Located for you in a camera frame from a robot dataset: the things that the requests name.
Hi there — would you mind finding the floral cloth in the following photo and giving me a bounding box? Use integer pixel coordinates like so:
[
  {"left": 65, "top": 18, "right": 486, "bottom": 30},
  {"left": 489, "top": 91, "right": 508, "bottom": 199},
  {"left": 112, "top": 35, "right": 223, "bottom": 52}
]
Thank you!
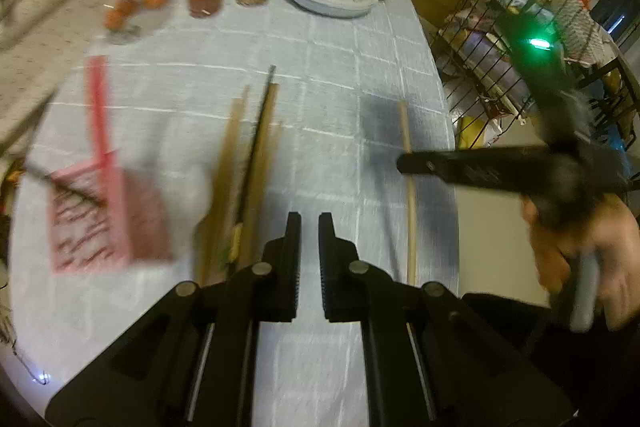
[{"left": 0, "top": 0, "right": 117, "bottom": 145}]

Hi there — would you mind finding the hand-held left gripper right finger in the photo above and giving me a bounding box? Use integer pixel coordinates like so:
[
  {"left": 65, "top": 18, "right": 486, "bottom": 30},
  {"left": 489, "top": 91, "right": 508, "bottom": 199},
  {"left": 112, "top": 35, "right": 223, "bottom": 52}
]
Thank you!
[{"left": 318, "top": 212, "right": 573, "bottom": 427}]

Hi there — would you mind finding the person's right hand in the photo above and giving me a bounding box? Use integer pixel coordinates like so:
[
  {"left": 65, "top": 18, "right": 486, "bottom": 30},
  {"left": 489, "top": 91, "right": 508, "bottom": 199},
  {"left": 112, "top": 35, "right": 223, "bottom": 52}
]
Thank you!
[{"left": 522, "top": 197, "right": 640, "bottom": 332}]

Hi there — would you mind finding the person's right forearm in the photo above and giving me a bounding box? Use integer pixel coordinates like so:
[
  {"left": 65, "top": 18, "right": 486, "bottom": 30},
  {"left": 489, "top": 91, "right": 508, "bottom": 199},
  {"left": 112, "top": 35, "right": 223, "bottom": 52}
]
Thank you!
[{"left": 460, "top": 291, "right": 640, "bottom": 427}]

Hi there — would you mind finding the grey checked tablecloth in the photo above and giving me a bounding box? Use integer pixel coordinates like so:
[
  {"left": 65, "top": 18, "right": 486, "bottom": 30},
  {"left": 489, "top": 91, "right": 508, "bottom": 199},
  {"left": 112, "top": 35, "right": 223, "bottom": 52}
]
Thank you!
[{"left": 10, "top": 0, "right": 462, "bottom": 427}]

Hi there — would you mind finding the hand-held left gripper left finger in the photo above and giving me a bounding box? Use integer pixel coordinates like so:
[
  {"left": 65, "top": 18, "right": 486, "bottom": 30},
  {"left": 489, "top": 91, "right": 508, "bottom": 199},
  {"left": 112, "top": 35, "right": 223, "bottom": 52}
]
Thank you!
[{"left": 45, "top": 211, "right": 303, "bottom": 427}]

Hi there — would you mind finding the thin dark stick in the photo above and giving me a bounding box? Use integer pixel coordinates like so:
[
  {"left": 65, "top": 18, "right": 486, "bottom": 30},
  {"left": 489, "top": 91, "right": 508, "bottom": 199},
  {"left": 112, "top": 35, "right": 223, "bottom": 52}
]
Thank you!
[{"left": 24, "top": 163, "right": 107, "bottom": 208}]

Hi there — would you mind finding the yellow bag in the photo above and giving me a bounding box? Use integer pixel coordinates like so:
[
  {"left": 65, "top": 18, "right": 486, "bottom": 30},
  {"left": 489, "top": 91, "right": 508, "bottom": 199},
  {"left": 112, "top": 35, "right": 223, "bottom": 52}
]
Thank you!
[{"left": 457, "top": 117, "right": 502, "bottom": 148}]

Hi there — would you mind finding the black wire rack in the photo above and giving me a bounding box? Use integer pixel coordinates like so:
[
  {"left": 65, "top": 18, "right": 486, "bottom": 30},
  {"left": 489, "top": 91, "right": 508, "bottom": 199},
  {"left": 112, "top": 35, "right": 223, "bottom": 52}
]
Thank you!
[{"left": 432, "top": 0, "right": 640, "bottom": 148}]

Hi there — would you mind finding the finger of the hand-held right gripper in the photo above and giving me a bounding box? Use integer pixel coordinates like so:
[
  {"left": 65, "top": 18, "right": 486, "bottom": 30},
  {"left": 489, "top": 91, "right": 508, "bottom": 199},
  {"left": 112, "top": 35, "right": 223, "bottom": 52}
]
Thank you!
[{"left": 397, "top": 146, "right": 551, "bottom": 191}]

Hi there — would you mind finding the pink perforated utensil holder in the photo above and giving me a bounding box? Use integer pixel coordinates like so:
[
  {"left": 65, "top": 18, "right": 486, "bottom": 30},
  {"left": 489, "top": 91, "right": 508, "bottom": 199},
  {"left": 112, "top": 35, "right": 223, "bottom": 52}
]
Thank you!
[{"left": 47, "top": 154, "right": 176, "bottom": 276}]

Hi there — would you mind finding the red chopstick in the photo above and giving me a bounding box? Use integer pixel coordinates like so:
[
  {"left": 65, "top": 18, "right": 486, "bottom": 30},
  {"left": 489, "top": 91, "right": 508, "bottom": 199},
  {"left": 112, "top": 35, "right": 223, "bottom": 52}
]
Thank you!
[{"left": 86, "top": 56, "right": 113, "bottom": 160}]

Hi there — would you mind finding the wooden chopstick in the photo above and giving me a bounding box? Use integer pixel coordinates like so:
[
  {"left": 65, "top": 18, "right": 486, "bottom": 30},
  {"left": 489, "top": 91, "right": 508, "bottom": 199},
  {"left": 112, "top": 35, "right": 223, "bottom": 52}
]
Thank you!
[
  {"left": 397, "top": 101, "right": 418, "bottom": 288},
  {"left": 200, "top": 86, "right": 251, "bottom": 283},
  {"left": 260, "top": 121, "right": 285, "bottom": 188},
  {"left": 239, "top": 83, "right": 280, "bottom": 270}
]

